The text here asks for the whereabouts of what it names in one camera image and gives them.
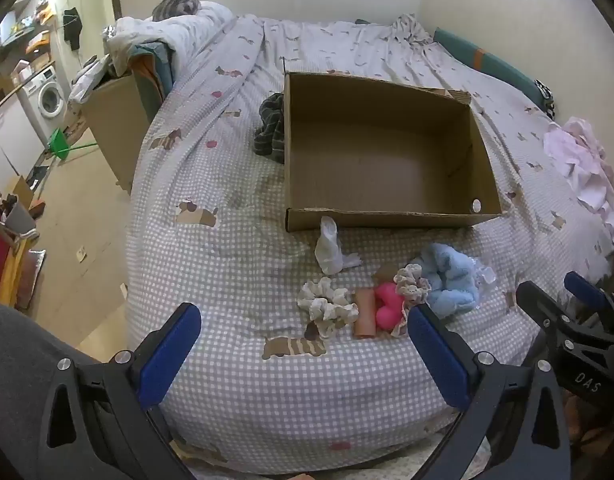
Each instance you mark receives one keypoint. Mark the grey striped plush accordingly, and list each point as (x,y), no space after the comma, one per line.
(174,6)

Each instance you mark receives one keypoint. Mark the beige lace scrunchie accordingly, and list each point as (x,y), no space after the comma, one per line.
(409,280)

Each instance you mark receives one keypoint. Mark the white cabinet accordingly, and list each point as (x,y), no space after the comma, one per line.
(12,130)

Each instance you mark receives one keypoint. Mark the grey bin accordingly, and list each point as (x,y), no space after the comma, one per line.
(19,217)

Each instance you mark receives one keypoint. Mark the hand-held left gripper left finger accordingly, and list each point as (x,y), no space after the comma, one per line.
(169,355)

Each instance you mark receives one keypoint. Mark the dark hanging garment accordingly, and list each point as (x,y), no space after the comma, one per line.
(73,25)

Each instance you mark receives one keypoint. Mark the large brown cardboard box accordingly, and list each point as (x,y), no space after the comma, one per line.
(117,125)

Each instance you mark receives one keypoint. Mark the pink clothes pile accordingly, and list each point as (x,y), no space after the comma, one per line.
(582,160)

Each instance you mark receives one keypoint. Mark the teal bed bumper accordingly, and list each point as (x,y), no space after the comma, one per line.
(492,62)

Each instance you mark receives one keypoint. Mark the light blue fluffy cloth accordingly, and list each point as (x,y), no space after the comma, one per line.
(452,280)

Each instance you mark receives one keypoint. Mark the white duvet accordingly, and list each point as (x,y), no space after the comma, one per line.
(187,30)

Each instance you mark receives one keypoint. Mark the green dustpan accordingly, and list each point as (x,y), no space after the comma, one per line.
(59,142)

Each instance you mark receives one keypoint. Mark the dark striped cloth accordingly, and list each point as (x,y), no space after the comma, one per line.
(269,130)

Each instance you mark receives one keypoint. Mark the white plastic bag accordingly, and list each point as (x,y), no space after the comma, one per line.
(89,77)

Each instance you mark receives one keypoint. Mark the pink heart sponge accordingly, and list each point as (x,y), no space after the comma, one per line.
(387,307)

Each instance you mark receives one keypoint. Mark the cream scrunchie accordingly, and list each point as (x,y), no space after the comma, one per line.
(312,300)

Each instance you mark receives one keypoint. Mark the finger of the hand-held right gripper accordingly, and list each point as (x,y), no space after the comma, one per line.
(539,305)
(584,285)

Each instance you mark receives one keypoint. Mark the white washing machine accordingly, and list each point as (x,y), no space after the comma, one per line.
(49,92)

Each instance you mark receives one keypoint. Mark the silver foil mat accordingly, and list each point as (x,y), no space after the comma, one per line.
(34,270)

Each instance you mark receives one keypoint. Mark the black white patterned cloth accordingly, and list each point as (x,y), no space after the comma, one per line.
(544,95)

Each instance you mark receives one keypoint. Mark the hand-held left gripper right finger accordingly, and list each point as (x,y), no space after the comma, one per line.
(439,355)

